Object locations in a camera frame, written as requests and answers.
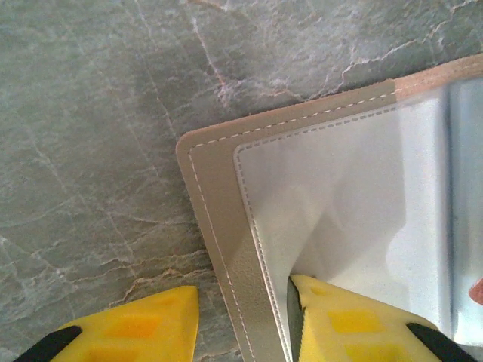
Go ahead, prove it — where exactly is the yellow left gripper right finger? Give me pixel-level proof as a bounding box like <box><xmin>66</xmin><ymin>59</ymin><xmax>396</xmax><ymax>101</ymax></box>
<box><xmin>286</xmin><ymin>274</ymin><xmax>478</xmax><ymax>362</ymax></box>

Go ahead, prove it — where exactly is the blue grey credit card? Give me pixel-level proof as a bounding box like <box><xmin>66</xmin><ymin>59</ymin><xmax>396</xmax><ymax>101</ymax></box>
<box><xmin>441</xmin><ymin>77</ymin><xmax>483</xmax><ymax>346</ymax></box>

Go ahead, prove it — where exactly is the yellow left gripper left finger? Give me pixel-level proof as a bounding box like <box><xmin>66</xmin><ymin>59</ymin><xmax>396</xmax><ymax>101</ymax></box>
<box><xmin>13</xmin><ymin>285</ymin><xmax>200</xmax><ymax>362</ymax></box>

